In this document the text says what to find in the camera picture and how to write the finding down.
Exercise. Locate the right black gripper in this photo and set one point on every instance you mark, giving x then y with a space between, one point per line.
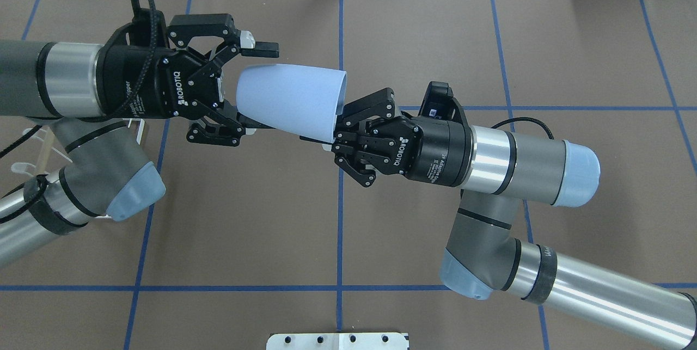
438 151

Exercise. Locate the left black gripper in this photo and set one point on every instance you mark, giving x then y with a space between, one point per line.
121 88

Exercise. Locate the light blue cup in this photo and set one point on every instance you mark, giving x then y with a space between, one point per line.
301 100

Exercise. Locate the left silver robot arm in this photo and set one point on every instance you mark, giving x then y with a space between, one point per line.
85 93

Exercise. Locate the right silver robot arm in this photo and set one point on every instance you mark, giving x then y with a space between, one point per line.
496 171

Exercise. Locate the white wire cup rack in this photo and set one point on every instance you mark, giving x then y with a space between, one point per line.
38 148

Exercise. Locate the white central robot pedestal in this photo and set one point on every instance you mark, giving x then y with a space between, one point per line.
367 340

